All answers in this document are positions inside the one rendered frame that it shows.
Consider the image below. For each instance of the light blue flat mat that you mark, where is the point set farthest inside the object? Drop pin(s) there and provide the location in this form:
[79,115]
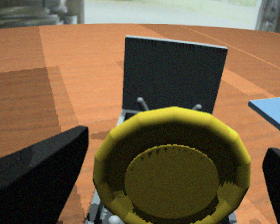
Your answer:
[269,108]

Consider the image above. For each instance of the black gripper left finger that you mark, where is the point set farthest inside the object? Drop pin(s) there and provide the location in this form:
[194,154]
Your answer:
[35,182]

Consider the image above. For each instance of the yellow plate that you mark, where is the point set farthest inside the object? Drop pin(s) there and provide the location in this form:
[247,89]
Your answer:
[171,166]

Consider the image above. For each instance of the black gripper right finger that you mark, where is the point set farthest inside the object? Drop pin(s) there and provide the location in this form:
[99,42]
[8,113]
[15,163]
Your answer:
[271,167]

